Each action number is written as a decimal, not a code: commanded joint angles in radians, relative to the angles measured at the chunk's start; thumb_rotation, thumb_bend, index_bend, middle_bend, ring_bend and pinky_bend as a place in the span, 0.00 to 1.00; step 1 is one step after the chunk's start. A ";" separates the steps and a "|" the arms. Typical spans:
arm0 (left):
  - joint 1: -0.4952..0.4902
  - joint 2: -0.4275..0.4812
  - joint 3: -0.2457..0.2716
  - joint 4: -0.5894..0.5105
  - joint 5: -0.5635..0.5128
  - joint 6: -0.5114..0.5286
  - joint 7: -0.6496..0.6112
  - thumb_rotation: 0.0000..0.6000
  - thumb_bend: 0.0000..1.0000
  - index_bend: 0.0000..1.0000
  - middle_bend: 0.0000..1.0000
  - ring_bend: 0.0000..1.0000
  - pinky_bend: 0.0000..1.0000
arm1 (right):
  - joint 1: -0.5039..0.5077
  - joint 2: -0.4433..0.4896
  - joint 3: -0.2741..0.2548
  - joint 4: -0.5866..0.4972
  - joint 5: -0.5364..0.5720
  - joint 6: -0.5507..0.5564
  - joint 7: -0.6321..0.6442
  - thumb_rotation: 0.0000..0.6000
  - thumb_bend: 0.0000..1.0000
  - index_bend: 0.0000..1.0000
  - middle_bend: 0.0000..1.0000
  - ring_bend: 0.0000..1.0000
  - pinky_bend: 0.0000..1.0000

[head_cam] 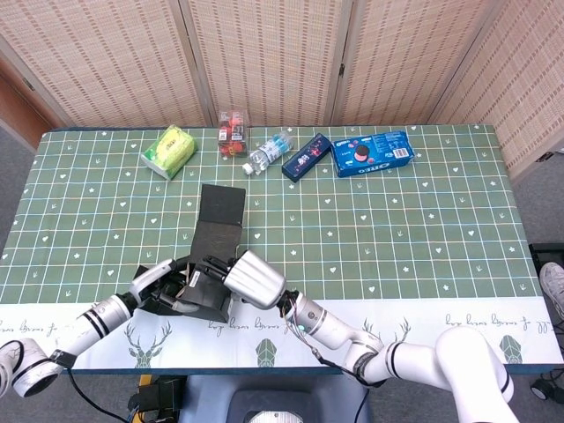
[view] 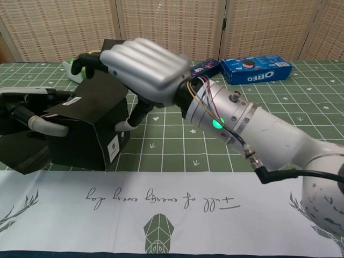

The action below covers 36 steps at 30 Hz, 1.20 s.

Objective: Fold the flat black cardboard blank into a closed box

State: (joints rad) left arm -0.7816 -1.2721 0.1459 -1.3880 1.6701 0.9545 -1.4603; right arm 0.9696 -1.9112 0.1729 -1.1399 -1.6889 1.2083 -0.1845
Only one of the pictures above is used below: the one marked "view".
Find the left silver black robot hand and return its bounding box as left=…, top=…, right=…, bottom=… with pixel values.
left=0, top=86, right=76, bottom=138

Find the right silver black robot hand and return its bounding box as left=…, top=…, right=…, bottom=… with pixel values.
left=70, top=37, right=189, bottom=133

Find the black paper box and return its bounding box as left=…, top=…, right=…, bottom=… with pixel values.
left=0, top=39, right=132, bottom=174

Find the dark blue slim box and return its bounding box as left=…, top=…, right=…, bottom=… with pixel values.
left=189, top=58, right=223, bottom=78

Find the blue Oreo cookie package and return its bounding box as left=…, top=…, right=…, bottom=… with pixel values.
left=220, top=55, right=293, bottom=86

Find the green tissue pack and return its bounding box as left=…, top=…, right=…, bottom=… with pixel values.
left=63, top=49, right=101, bottom=83

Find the green grid tablecloth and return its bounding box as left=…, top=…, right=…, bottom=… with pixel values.
left=0, top=60, right=344, bottom=255

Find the bamboo folding screen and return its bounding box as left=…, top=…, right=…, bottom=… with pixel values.
left=0, top=0, right=344, bottom=64

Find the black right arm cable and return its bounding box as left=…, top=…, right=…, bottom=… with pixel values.
left=254, top=165, right=344, bottom=195

